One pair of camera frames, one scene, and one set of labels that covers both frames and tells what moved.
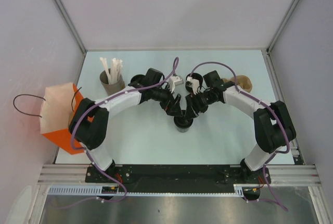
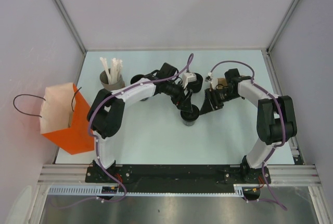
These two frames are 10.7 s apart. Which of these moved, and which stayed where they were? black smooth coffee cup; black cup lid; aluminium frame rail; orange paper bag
Moved: black cup lid
Stayed: black smooth coffee cup; orange paper bag; aluminium frame rail
